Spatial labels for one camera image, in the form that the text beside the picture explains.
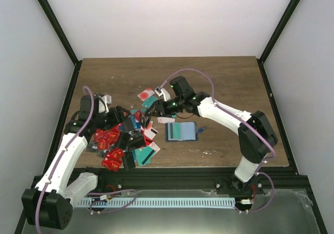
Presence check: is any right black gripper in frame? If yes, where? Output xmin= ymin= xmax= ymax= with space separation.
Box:
xmin=146 ymin=96 xmax=184 ymax=118

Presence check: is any teal card carried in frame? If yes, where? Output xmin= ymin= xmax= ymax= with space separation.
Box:
xmin=167 ymin=122 xmax=182 ymax=141

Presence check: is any blue leather card holder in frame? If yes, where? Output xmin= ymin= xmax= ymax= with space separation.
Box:
xmin=165 ymin=121 xmax=206 ymax=142

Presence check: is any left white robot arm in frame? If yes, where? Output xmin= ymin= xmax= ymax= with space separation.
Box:
xmin=21 ymin=94 xmax=130 ymax=233

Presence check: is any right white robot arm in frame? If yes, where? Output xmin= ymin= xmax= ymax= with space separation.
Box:
xmin=139 ymin=76 xmax=278 ymax=194

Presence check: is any teal card upper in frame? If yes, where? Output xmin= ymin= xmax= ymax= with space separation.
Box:
xmin=142 ymin=96 xmax=158 ymax=108

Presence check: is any white card with red dot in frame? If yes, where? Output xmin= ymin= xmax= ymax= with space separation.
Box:
xmin=157 ymin=117 xmax=175 ymax=124

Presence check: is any black card right pile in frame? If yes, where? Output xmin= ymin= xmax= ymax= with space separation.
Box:
xmin=122 ymin=116 xmax=138 ymax=133

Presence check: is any black card pile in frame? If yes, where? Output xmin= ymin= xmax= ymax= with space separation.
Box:
xmin=122 ymin=152 xmax=136 ymax=171
xmin=122 ymin=116 xmax=138 ymax=133

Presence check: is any white pink card top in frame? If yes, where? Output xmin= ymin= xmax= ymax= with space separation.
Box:
xmin=137 ymin=88 xmax=154 ymax=101

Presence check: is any red VIP card bottom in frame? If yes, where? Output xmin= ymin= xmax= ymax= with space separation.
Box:
xmin=101 ymin=149 xmax=124 ymax=172

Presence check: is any teal card bottom pile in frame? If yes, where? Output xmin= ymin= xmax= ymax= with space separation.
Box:
xmin=135 ymin=142 xmax=161 ymax=166

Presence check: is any black card bottom pile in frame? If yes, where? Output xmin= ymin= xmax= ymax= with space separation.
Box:
xmin=122 ymin=152 xmax=136 ymax=171

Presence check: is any light blue slotted strip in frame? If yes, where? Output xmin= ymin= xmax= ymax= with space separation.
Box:
xmin=93 ymin=198 xmax=235 ymax=209

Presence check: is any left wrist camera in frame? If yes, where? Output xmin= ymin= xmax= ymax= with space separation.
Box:
xmin=98 ymin=94 xmax=112 ymax=113

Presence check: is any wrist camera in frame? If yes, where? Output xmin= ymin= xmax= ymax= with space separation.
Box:
xmin=154 ymin=87 xmax=171 ymax=102
xmin=98 ymin=94 xmax=112 ymax=113

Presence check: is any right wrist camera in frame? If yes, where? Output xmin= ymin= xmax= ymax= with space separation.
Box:
xmin=154 ymin=87 xmax=171 ymax=102

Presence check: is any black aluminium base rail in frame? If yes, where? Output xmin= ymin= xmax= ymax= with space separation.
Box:
xmin=65 ymin=167 xmax=311 ymax=192

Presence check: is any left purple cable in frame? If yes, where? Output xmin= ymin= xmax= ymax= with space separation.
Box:
xmin=34 ymin=85 xmax=138 ymax=234

